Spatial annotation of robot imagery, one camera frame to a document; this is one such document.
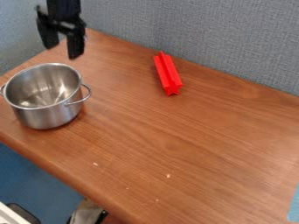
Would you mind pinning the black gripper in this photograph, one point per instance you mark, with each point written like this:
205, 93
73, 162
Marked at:
62, 19

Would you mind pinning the stainless steel pot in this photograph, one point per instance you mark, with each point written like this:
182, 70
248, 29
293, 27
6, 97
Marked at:
46, 95

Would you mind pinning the red star-shaped block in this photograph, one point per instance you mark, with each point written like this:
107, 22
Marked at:
168, 72

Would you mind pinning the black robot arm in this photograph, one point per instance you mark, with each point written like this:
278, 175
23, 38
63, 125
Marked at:
62, 2

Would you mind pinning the black object at bottom left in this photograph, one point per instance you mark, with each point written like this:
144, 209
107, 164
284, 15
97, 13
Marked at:
17, 208

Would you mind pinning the white object at corner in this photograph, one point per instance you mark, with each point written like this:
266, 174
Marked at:
10, 217

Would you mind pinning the grey table leg bracket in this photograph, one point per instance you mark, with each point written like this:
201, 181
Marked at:
89, 213

